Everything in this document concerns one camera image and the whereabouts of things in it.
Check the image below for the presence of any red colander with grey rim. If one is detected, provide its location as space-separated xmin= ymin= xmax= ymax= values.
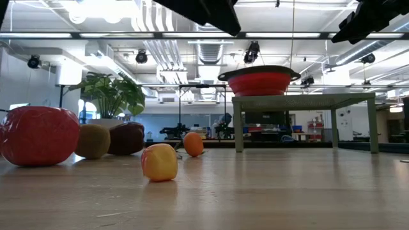
xmin=217 ymin=65 xmax=302 ymax=97

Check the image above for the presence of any large red toy apple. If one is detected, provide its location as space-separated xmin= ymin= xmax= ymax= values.
xmin=0 ymin=106 xmax=81 ymax=167

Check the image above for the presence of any black ceiling spotlight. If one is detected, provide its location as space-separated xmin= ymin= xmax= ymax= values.
xmin=27 ymin=54 xmax=42 ymax=70
xmin=361 ymin=52 xmax=376 ymax=65
xmin=135 ymin=49 xmax=149 ymax=65
xmin=243 ymin=40 xmax=261 ymax=64
xmin=300 ymin=75 xmax=316 ymax=88

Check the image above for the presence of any white computer monitor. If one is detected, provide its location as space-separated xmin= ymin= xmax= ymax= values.
xmin=8 ymin=102 xmax=31 ymax=111

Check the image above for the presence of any small yellow-orange toy pear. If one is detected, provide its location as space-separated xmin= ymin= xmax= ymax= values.
xmin=141 ymin=143 xmax=179 ymax=183

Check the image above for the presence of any black background rig frame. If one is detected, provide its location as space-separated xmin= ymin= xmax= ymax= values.
xmin=178 ymin=84 xmax=228 ymax=141

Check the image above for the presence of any silver ribbed ventilation duct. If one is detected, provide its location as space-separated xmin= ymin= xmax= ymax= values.
xmin=195 ymin=43 xmax=224 ymax=66

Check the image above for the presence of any orange toy mandarin with leaves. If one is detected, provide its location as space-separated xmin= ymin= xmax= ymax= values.
xmin=174 ymin=132 xmax=207 ymax=159

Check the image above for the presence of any black horizontal frame crossbar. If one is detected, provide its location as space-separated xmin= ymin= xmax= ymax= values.
xmin=0 ymin=31 xmax=409 ymax=40

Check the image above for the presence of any green plant in white pot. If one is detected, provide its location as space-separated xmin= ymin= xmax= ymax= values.
xmin=68 ymin=72 xmax=146 ymax=128

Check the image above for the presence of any red shelving cart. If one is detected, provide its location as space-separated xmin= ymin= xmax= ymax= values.
xmin=307 ymin=120 xmax=324 ymax=141

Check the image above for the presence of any green perforated metal shelf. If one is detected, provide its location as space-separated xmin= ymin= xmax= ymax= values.
xmin=231 ymin=92 xmax=380 ymax=154

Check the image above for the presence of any dark red toy apple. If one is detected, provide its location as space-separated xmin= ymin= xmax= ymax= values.
xmin=107 ymin=121 xmax=146 ymax=157

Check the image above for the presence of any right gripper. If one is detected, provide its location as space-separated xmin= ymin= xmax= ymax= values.
xmin=331 ymin=0 xmax=409 ymax=45

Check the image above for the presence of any brown toy kiwi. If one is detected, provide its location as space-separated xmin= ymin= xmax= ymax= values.
xmin=75 ymin=123 xmax=111 ymax=160

